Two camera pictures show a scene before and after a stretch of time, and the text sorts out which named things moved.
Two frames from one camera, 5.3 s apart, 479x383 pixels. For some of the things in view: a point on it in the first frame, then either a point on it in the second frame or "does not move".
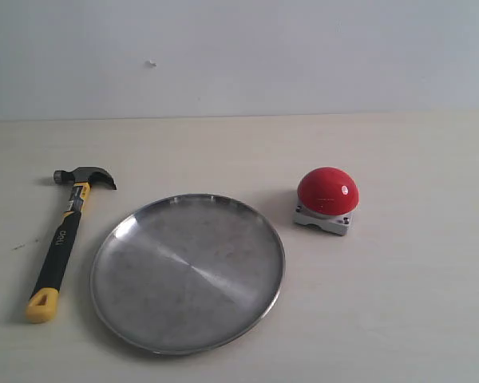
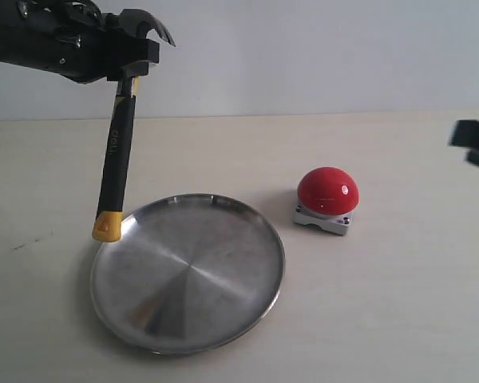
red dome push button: [326, 200] does not move
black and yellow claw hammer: [41, 306] to [108, 220]
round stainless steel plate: [188, 274] does not move
